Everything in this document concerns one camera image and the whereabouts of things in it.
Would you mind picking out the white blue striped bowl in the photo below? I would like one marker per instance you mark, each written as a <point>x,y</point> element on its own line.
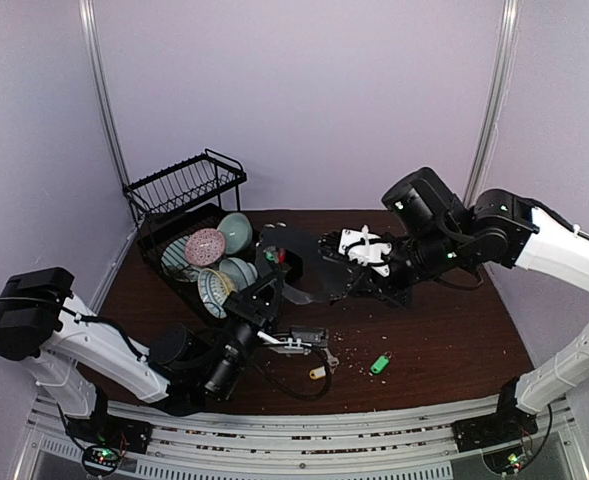
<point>242,273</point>

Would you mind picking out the small silver key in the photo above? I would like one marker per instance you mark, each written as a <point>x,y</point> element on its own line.
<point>332,356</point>

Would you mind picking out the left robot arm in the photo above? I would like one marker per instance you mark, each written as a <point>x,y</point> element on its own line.
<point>48,329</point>

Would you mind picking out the blue lined bowl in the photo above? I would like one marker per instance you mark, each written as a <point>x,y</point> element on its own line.
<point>175,264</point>

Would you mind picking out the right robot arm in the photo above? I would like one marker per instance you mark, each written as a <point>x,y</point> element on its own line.
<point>441,234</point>

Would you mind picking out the pink patterned bowl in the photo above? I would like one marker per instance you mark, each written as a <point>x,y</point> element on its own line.
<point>205,247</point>

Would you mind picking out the yellow key tag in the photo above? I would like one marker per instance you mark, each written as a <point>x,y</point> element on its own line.
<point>317,373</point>

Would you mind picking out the metal base rail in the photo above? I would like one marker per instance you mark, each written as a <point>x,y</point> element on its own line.
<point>415,443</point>

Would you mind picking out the black wire dish rack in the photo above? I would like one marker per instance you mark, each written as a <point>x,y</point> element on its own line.
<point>177,201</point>

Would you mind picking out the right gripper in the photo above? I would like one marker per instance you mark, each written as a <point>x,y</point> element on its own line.
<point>338,270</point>

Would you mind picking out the right aluminium frame post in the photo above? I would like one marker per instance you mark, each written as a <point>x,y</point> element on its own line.
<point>498,88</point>

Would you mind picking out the yellow blue patterned bowl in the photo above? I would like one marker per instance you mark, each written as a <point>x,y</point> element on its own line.
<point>214,287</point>

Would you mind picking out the large metal oval keyring plate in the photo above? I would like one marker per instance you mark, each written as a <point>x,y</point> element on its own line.
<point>308,278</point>

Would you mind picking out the light green bowl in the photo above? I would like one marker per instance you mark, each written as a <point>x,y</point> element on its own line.
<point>238,232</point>

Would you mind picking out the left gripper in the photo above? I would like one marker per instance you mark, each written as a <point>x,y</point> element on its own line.
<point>246,304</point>

